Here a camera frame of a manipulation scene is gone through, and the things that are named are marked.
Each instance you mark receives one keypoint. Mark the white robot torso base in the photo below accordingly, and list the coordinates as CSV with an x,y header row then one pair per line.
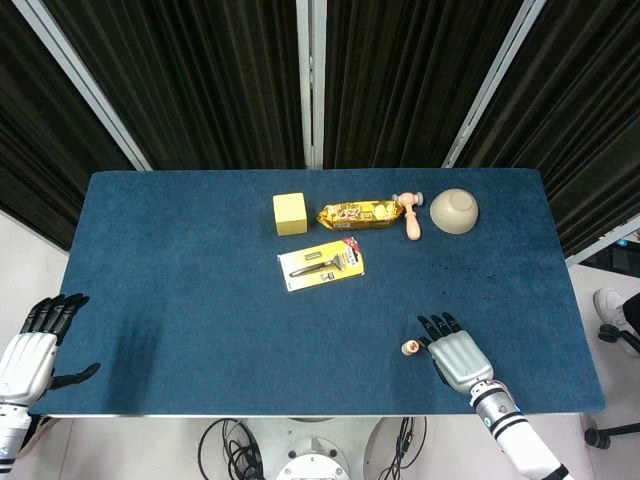
x,y
320,430

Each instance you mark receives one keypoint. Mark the black stand foot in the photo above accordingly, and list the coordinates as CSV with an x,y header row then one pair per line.
x,y
597,438

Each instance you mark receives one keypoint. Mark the razor in blister pack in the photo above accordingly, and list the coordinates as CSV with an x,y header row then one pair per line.
x,y
325,265

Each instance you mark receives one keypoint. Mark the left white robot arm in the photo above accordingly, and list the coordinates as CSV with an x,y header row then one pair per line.
x,y
11,440

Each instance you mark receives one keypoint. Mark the black trouser leg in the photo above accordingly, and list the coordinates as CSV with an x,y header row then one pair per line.
x,y
634,307

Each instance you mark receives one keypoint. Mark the black chair base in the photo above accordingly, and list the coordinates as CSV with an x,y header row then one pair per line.
x,y
612,332

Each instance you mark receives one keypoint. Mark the white divider frame post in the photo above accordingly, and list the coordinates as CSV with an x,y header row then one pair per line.
x,y
600,245
84,85
304,75
492,85

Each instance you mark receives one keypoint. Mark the wooden toy hammer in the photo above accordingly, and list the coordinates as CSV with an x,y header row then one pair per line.
x,y
413,227

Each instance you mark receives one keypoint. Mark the white sneaker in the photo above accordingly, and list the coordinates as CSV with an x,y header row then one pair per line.
x,y
607,305

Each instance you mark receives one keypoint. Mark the beige upturned bowl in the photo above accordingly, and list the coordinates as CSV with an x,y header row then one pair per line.
x,y
452,215

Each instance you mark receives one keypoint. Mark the dark pleated curtain panel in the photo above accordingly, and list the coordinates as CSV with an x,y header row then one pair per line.
x,y
200,85
400,85
30,150
590,125

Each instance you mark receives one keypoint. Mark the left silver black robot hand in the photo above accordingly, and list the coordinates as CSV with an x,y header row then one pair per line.
x,y
27,362

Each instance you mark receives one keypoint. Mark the gold snack package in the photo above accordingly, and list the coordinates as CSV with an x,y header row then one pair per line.
x,y
360,215

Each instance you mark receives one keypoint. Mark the yellow cube block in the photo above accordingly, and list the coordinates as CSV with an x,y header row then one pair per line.
x,y
290,215

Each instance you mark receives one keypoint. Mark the blue velvet table cover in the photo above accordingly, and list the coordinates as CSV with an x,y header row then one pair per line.
x,y
200,325

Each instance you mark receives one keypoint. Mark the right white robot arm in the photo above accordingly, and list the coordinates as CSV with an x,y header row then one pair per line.
x,y
510,430

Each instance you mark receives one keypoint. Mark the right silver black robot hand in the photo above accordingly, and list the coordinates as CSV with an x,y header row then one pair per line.
x,y
460,357

